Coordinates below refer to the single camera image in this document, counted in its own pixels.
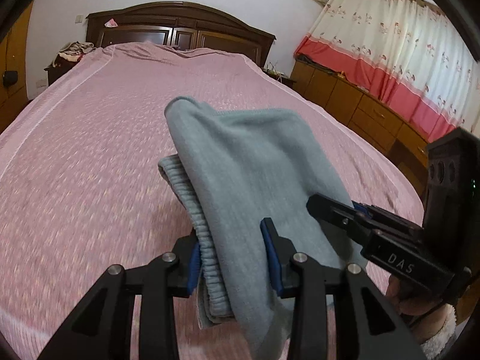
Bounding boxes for grey fleece pants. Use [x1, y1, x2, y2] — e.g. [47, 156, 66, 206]
[159, 97, 366, 359]

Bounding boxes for person's right hand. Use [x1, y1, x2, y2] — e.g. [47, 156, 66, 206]
[385, 275, 444, 316]

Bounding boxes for wooden low cabinet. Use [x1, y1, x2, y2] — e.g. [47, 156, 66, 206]
[290, 59, 428, 197]

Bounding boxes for grey fluffy robe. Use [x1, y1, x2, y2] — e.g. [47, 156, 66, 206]
[412, 305, 456, 359]

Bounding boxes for pink floral bed cover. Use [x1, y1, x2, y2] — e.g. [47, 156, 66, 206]
[1, 43, 423, 359]

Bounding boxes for red and cream curtain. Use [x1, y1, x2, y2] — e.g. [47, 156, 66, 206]
[295, 0, 479, 141]

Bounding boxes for clothes pile on nightstand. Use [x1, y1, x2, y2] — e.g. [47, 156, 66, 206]
[52, 41, 95, 68]

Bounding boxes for dark wooden headboard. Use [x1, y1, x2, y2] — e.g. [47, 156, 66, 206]
[86, 2, 276, 67]

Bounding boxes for orange wooden wardrobe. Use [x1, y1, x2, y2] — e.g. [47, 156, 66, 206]
[0, 2, 33, 132]

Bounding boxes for black wardrobe door knob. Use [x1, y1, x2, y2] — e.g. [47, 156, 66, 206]
[2, 70, 19, 88]

